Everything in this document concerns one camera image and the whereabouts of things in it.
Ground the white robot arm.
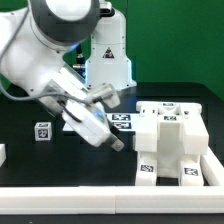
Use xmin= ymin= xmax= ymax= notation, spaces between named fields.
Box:
xmin=0 ymin=0 xmax=136 ymax=151

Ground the small white cube nut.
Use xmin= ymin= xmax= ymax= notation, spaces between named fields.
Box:
xmin=34 ymin=122 xmax=52 ymax=141

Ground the white L-shaped fence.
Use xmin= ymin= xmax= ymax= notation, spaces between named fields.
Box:
xmin=0 ymin=152 xmax=224 ymax=215

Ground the grey camera on stand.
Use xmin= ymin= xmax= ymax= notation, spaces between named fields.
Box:
xmin=99 ymin=0 xmax=115 ymax=17

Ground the white tag sheet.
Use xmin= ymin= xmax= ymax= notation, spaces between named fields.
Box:
xmin=63 ymin=113 xmax=138 ymax=134

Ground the white chair back frame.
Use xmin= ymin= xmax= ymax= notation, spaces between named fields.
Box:
xmin=134 ymin=101 xmax=209 ymax=155

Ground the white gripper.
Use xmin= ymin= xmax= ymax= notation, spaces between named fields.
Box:
xmin=62 ymin=100 xmax=124 ymax=151

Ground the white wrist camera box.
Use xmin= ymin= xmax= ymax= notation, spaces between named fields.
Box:
xmin=86 ymin=83 xmax=120 ymax=108

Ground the white chair seat part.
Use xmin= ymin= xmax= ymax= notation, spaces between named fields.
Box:
xmin=135 ymin=115 xmax=209 ymax=178

